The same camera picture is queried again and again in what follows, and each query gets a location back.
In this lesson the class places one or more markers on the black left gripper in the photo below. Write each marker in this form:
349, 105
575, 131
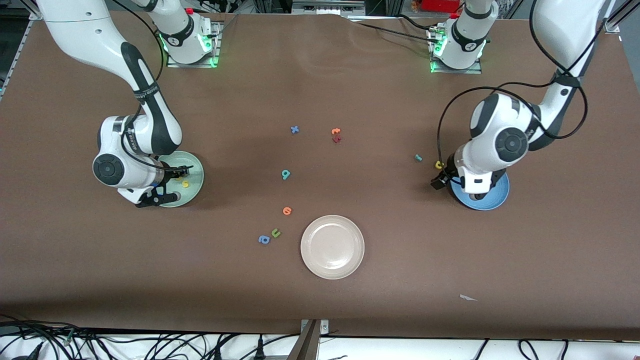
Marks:
451, 168

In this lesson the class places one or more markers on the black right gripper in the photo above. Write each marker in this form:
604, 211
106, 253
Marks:
170, 174

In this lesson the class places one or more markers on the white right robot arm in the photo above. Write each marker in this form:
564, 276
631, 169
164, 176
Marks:
80, 25

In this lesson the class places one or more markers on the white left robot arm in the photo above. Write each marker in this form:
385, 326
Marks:
565, 25

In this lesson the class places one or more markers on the light green plate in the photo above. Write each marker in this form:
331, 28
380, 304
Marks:
192, 192

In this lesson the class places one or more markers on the blue plate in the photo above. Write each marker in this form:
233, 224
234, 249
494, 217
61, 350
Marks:
495, 200

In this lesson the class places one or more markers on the blue foam letter a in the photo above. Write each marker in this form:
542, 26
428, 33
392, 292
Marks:
264, 240

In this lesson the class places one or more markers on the green foam letter u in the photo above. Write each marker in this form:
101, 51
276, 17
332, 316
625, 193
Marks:
276, 233

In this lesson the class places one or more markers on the white paper scrap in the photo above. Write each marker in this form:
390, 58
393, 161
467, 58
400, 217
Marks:
466, 298

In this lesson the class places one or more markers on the beige plate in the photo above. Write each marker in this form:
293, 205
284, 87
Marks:
332, 247

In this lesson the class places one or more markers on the red box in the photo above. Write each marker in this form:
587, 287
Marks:
440, 5

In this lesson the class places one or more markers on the grey metal equipment box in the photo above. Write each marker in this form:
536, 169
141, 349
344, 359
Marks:
327, 6

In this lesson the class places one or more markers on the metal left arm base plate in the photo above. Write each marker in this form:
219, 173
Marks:
475, 71

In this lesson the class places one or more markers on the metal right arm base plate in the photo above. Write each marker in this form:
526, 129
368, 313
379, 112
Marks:
216, 55

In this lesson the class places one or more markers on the metal table edge bracket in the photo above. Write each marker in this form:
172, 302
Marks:
310, 340

